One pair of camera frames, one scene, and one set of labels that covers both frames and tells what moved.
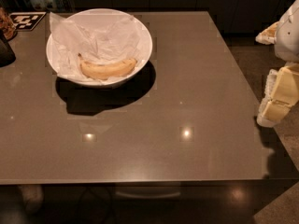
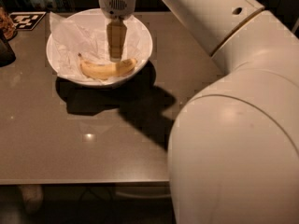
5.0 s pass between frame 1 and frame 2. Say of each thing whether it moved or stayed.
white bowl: stayed
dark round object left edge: stayed
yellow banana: stayed
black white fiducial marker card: stayed
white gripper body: moved
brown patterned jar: stayed
